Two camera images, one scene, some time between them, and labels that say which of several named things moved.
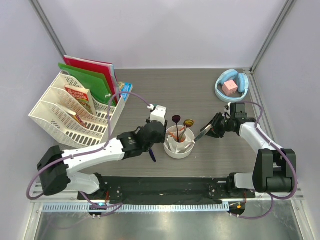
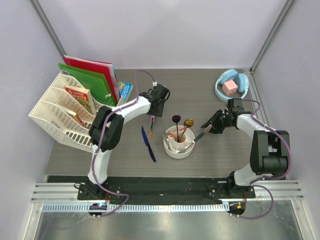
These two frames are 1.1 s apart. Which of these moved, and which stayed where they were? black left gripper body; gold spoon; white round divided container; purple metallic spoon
Moved: black left gripper body
Stayed: white round divided container; gold spoon; purple metallic spoon
